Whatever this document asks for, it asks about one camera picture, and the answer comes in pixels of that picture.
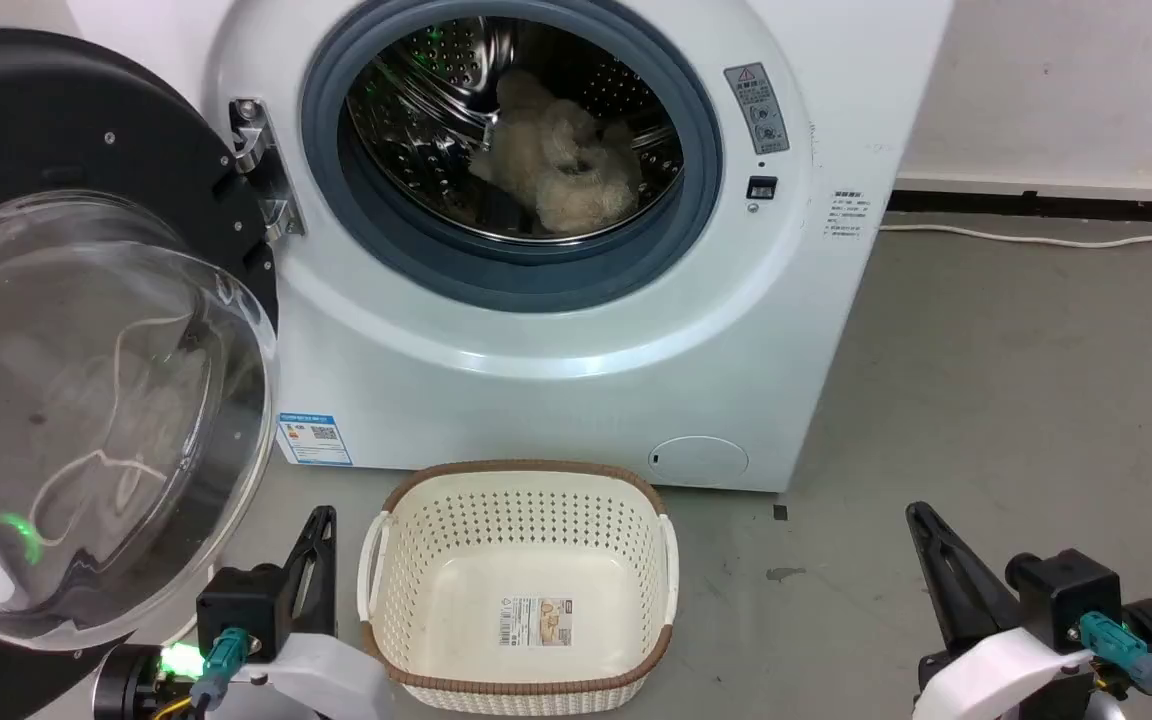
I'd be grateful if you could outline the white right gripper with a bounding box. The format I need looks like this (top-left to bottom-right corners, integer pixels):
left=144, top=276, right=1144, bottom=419
left=905, top=501, right=1101, bottom=720

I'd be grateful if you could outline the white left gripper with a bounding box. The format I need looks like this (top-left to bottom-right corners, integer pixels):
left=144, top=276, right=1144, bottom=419
left=224, top=505, right=394, bottom=720

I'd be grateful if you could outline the white front-load washing machine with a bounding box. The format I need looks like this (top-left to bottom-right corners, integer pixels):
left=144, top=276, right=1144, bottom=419
left=66, top=0, right=955, bottom=493

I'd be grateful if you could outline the chrome door hinge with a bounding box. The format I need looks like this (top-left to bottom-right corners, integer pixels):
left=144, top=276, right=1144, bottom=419
left=227, top=97, right=306, bottom=242

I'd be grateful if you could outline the black round glass washer door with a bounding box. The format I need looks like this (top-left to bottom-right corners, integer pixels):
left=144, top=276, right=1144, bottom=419
left=0, top=28, right=283, bottom=720

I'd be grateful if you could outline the blue white energy label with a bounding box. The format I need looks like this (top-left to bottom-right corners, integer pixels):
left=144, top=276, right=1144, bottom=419
left=275, top=411, right=355, bottom=469

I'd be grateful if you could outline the cream plastic laundry basket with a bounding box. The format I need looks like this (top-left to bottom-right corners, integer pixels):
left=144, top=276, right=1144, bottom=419
left=356, top=459, right=681, bottom=717

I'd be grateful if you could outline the paper basket label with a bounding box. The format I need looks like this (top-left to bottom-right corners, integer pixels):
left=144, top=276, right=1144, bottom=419
left=497, top=595, right=576, bottom=648

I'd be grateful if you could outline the oval filter cover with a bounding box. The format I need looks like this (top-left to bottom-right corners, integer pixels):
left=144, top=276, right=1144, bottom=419
left=647, top=435, right=750, bottom=490

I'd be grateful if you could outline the white text spec sticker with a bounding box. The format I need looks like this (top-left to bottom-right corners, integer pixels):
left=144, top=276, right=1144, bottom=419
left=823, top=187, right=868, bottom=250

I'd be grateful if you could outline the black baseboard strip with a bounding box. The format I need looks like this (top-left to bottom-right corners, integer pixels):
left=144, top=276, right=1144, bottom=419
left=885, top=187, right=1152, bottom=226

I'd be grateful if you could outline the perforated steel washer drum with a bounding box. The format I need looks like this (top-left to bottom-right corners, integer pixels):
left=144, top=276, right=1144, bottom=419
left=341, top=14, right=686, bottom=245

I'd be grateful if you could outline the beige plush toy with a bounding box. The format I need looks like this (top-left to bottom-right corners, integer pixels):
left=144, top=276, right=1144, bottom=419
left=468, top=69, right=643, bottom=234

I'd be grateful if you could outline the grey warning sticker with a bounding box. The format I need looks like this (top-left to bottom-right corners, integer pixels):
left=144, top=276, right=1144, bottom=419
left=723, top=62, right=792, bottom=156

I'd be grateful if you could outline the teal left connector cable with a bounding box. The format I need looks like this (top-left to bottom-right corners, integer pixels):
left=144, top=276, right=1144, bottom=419
left=188, top=627, right=251, bottom=713

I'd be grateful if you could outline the teal connector cable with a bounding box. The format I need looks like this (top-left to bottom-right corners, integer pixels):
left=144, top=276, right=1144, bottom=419
left=188, top=627, right=251, bottom=713
left=1079, top=611, right=1152, bottom=720

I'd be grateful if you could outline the teal right connector cable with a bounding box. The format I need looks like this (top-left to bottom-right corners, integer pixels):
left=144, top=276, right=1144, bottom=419
left=1079, top=611, right=1152, bottom=720

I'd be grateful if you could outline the white floor cable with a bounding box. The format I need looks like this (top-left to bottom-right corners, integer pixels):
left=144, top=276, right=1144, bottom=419
left=878, top=221, right=1152, bottom=250

